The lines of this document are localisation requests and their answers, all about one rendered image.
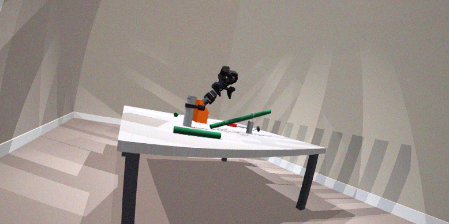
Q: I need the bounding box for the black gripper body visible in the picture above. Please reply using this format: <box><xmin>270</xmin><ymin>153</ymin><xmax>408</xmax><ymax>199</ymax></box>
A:
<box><xmin>212</xmin><ymin>78</ymin><xmax>235</xmax><ymax>92</ymax></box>

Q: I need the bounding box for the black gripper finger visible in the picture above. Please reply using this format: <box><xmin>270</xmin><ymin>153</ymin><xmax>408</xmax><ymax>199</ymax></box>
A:
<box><xmin>227</xmin><ymin>89</ymin><xmax>234</xmax><ymax>99</ymax></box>
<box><xmin>214</xmin><ymin>85</ymin><xmax>221</xmax><ymax>96</ymax></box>

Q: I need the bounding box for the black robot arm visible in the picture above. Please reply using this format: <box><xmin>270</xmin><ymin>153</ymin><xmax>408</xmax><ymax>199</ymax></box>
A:
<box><xmin>202</xmin><ymin>66</ymin><xmax>238</xmax><ymax>105</ymax></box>

